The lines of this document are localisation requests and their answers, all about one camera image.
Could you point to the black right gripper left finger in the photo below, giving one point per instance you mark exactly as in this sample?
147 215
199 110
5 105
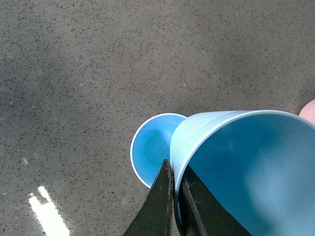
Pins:
155 216

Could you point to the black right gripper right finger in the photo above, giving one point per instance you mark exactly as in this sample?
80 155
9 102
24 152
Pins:
201 212

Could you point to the blue cup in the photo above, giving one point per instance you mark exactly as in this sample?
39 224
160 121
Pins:
260 166
151 145

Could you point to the pink bowl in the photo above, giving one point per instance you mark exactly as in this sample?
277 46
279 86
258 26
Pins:
308 112

